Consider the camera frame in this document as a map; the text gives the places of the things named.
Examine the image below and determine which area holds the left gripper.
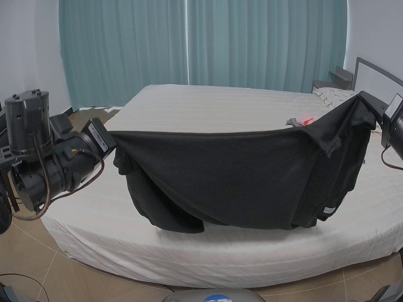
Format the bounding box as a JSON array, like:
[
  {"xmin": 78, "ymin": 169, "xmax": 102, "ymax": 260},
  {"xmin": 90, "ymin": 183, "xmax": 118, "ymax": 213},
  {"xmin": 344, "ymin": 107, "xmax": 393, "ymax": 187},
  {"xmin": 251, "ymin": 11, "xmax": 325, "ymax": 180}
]
[{"xmin": 44, "ymin": 118, "xmax": 118, "ymax": 201}]

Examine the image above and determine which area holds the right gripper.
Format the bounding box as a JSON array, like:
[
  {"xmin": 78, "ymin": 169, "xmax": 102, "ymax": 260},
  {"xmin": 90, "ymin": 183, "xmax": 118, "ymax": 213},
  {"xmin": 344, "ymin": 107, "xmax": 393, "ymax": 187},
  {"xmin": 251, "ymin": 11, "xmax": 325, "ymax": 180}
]
[{"xmin": 358, "ymin": 90, "xmax": 403, "ymax": 162}]

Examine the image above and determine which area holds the black T-shirt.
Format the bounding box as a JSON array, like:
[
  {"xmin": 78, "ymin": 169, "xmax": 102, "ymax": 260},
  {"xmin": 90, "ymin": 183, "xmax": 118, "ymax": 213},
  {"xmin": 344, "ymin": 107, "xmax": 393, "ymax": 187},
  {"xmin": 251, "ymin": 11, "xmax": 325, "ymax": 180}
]
[{"xmin": 111, "ymin": 94, "xmax": 377, "ymax": 234}]

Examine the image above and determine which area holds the bed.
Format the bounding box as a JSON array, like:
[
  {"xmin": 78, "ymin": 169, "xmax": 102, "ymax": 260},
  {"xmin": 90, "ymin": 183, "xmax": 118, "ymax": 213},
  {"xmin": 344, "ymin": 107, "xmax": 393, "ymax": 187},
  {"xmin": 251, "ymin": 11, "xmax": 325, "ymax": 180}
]
[{"xmin": 41, "ymin": 57, "xmax": 403, "ymax": 290}]

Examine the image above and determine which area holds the white printed pillow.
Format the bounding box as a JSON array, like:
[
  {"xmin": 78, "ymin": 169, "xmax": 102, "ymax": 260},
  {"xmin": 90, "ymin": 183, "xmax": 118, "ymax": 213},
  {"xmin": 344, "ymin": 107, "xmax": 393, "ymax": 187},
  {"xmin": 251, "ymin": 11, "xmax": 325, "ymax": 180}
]
[{"xmin": 313, "ymin": 87, "xmax": 360, "ymax": 109}]

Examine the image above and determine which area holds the grey bedside table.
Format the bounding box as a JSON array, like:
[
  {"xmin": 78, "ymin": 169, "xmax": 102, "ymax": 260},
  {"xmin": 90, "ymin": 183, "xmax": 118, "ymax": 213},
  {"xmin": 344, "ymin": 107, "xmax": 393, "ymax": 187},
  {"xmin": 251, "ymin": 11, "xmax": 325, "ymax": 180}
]
[{"xmin": 313, "ymin": 65, "xmax": 354, "ymax": 90}]

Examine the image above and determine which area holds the pink garment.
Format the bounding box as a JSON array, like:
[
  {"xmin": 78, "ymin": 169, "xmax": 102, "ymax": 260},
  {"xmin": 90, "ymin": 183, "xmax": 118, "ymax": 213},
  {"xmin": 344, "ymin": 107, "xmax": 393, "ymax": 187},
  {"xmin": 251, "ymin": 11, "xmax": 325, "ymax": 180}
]
[{"xmin": 297, "ymin": 112, "xmax": 317, "ymax": 126}]

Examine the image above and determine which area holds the blue-green curtain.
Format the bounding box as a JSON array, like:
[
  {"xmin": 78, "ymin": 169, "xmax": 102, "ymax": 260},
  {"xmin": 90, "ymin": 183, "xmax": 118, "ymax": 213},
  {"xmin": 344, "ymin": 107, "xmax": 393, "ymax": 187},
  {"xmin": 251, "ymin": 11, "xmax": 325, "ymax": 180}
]
[
  {"xmin": 188, "ymin": 0, "xmax": 349, "ymax": 92},
  {"xmin": 59, "ymin": 0, "xmax": 189, "ymax": 112}
]

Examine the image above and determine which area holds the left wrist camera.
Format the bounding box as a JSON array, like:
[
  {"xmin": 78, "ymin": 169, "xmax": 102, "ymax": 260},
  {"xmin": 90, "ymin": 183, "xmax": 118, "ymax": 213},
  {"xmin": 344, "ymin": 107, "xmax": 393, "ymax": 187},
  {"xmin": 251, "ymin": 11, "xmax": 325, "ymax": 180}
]
[{"xmin": 50, "ymin": 113, "xmax": 92, "ymax": 144}]

